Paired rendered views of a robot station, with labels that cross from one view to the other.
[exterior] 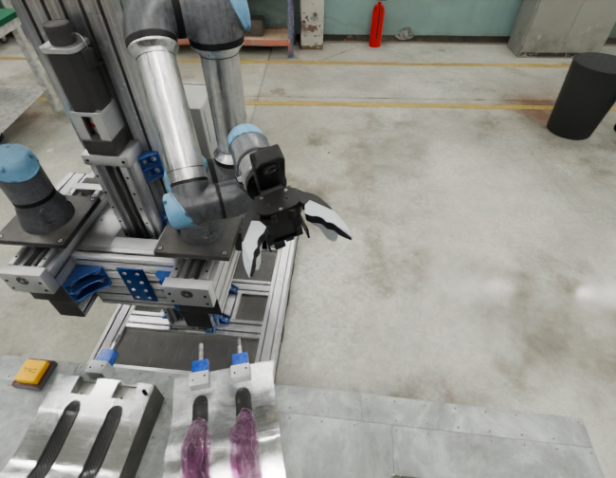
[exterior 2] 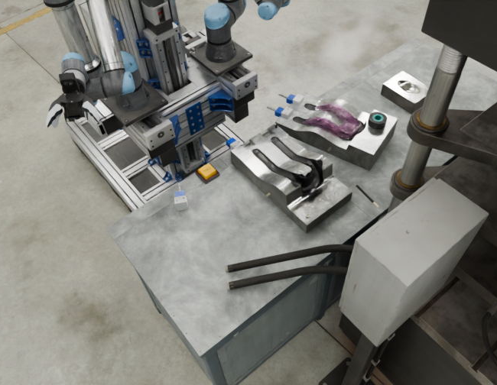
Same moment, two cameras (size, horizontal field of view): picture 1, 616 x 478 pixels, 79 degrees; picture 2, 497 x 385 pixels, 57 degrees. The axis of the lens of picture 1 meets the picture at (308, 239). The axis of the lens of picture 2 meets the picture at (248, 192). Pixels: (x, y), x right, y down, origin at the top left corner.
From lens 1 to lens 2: 176 cm
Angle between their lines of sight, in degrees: 27
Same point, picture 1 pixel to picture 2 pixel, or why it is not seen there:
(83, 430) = (271, 151)
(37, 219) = (144, 95)
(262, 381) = (308, 98)
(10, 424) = (227, 190)
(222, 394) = (300, 111)
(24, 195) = (138, 79)
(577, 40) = not seen: outside the picture
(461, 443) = (389, 69)
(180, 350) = not seen: hidden behind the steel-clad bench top
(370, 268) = not seen: hidden behind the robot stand
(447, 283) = (290, 64)
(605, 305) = (371, 25)
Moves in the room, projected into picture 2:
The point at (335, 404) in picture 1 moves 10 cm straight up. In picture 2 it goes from (339, 90) to (341, 75)
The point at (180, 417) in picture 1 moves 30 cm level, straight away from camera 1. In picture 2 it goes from (296, 127) to (233, 129)
